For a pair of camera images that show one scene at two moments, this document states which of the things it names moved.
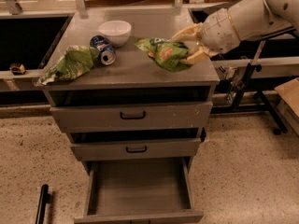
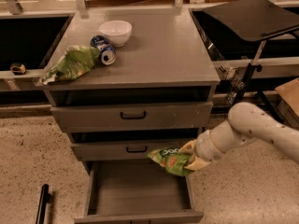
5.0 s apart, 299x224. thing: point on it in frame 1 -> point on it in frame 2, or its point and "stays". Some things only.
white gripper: [219, 31] -> [205, 147]
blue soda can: [107, 54] stays
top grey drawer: [135, 116] stays
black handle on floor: [44, 199] stays
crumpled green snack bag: [73, 64] stays
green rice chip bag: [168, 53] -> [172, 161]
